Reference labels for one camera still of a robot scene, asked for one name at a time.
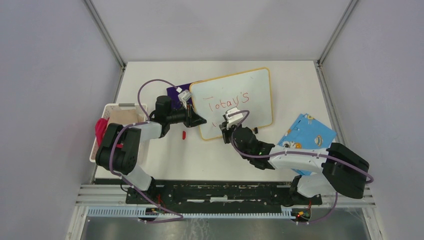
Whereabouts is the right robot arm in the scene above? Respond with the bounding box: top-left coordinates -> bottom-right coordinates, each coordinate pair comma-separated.
219,122 -> 374,204

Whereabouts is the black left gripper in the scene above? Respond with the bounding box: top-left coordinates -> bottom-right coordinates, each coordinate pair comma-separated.
166,102 -> 206,128

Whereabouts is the purple cloth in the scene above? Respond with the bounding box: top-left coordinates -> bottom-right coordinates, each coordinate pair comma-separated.
166,82 -> 195,110

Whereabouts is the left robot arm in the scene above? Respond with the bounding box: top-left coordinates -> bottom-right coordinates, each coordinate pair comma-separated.
95,95 -> 207,204

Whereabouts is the blue cartoon astronaut cloth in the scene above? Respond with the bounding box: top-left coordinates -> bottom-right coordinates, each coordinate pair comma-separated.
277,113 -> 338,176

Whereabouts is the beige folded cloth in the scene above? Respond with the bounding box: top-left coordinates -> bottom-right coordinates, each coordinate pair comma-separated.
107,109 -> 145,126

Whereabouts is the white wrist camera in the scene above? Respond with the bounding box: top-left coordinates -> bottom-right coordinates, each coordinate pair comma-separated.
223,107 -> 244,129
176,87 -> 192,109

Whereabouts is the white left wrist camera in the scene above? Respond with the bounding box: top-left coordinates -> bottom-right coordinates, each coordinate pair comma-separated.
176,87 -> 192,109

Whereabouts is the pink cloth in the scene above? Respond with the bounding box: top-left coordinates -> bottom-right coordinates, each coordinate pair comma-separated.
94,118 -> 109,147

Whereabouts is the yellow framed whiteboard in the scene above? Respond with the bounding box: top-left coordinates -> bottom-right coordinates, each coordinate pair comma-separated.
189,67 -> 274,141

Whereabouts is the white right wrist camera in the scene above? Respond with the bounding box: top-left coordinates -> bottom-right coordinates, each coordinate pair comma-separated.
223,107 -> 244,129

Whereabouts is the aluminium corner post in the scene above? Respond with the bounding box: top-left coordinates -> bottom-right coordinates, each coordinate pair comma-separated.
82,0 -> 126,70
316,0 -> 359,67

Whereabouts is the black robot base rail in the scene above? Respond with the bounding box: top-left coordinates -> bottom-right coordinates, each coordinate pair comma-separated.
145,179 -> 323,214

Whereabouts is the white plastic basket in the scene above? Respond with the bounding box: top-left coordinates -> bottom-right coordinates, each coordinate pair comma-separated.
89,103 -> 147,163

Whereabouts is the aluminium left corner post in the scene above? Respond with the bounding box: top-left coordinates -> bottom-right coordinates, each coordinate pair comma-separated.
82,0 -> 126,70

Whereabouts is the aluminium right corner post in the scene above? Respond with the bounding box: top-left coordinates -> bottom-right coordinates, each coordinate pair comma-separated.
316,0 -> 359,67

